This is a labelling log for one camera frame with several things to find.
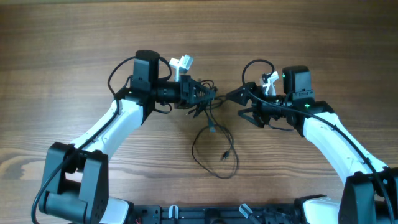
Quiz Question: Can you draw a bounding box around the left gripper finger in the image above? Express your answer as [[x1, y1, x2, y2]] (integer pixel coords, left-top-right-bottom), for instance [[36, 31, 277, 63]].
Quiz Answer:
[[194, 79, 217, 103], [193, 102, 210, 118]]

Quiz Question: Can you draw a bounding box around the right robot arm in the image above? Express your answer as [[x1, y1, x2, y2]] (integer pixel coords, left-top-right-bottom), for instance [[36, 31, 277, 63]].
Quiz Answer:
[[226, 65, 397, 223]]

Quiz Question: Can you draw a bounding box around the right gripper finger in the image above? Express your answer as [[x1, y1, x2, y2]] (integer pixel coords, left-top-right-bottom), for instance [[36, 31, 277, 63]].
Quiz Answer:
[[238, 107, 264, 128], [226, 83, 251, 106]]

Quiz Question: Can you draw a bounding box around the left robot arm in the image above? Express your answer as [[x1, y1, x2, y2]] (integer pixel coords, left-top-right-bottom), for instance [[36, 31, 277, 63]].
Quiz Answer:
[[30, 50, 216, 223]]

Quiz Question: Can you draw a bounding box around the right camera black cable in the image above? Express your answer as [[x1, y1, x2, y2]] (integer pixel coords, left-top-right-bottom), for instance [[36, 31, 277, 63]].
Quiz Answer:
[[241, 58, 396, 224]]

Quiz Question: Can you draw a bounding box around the black usb cable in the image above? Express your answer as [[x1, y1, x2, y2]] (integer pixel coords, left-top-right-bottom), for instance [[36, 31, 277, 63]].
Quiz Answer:
[[185, 79, 240, 180]]

